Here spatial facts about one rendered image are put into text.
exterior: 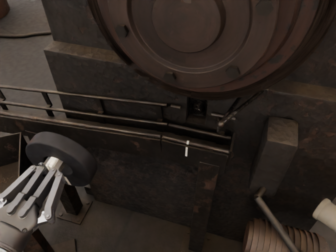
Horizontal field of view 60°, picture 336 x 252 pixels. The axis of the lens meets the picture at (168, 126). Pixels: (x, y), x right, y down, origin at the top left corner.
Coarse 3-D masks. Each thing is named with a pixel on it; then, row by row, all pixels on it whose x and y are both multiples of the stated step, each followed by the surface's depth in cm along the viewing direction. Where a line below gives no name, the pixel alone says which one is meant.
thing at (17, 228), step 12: (0, 216) 52; (12, 216) 52; (36, 216) 52; (0, 228) 48; (12, 228) 49; (24, 228) 51; (36, 228) 52; (0, 240) 47; (12, 240) 48; (24, 240) 50
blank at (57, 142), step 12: (48, 132) 59; (36, 144) 58; (48, 144) 57; (60, 144) 57; (72, 144) 58; (36, 156) 62; (60, 156) 59; (72, 156) 57; (84, 156) 59; (72, 168) 61; (84, 168) 59; (96, 168) 64; (72, 180) 65; (84, 180) 64
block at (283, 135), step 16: (272, 128) 74; (288, 128) 74; (272, 144) 72; (288, 144) 71; (256, 160) 80; (272, 160) 75; (288, 160) 74; (256, 176) 82; (272, 176) 80; (272, 192) 85
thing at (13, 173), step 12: (0, 144) 84; (12, 144) 86; (24, 144) 85; (0, 156) 87; (12, 156) 89; (24, 156) 82; (0, 168) 90; (12, 168) 89; (24, 168) 79; (0, 180) 86; (12, 180) 86; (0, 192) 84; (36, 240) 102; (72, 240) 134
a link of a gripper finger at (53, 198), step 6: (60, 174) 58; (54, 180) 57; (60, 180) 57; (54, 186) 56; (60, 186) 57; (54, 192) 55; (60, 192) 57; (48, 198) 54; (54, 198) 55; (48, 204) 53; (54, 204) 55; (48, 210) 53; (54, 210) 55; (48, 216) 52; (54, 216) 54; (54, 222) 54
